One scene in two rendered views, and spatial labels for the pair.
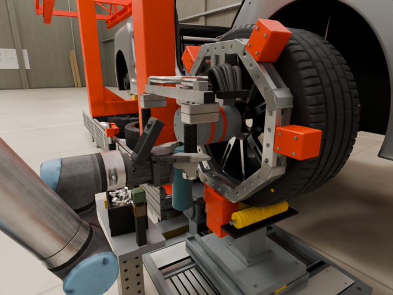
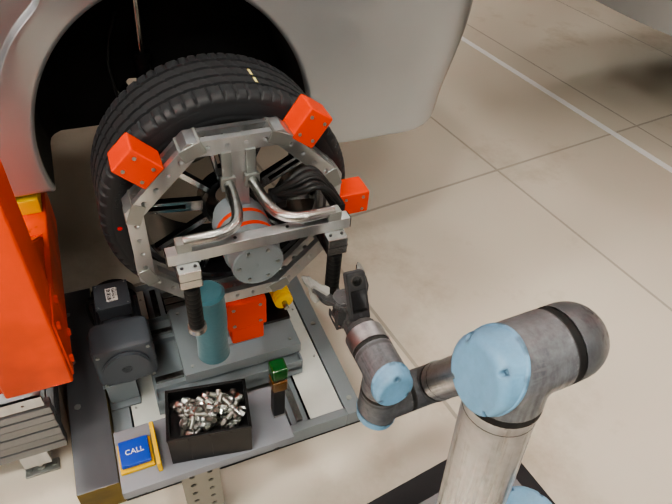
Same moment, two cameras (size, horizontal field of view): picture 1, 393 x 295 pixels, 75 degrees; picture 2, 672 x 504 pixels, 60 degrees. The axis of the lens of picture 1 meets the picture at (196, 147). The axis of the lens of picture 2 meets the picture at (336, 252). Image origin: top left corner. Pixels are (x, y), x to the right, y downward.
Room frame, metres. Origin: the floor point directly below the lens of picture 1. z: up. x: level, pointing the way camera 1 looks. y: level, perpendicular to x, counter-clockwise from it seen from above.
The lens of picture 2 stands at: (0.58, 1.02, 1.84)
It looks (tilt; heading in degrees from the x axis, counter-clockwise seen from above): 43 degrees down; 274
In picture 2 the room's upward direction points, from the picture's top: 6 degrees clockwise
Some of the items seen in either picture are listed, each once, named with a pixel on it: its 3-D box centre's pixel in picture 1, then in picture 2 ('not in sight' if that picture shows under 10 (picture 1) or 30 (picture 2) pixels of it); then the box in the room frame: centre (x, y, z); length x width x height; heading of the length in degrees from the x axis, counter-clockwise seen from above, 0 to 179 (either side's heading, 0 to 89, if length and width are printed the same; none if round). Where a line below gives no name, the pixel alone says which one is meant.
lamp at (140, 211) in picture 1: (138, 208); (278, 381); (0.75, 0.19, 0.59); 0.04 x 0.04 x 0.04; 30
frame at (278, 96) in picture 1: (224, 122); (238, 220); (0.92, -0.10, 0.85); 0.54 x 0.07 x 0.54; 30
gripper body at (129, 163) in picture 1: (147, 166); (351, 315); (0.59, 0.12, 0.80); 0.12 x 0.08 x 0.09; 120
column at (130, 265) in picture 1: (128, 261); (201, 481); (0.95, 0.31, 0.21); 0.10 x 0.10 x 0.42; 30
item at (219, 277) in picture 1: (241, 260); (220, 346); (1.05, -0.22, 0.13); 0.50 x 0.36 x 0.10; 30
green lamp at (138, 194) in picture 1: (138, 195); (278, 369); (0.75, 0.19, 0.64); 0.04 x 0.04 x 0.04; 30
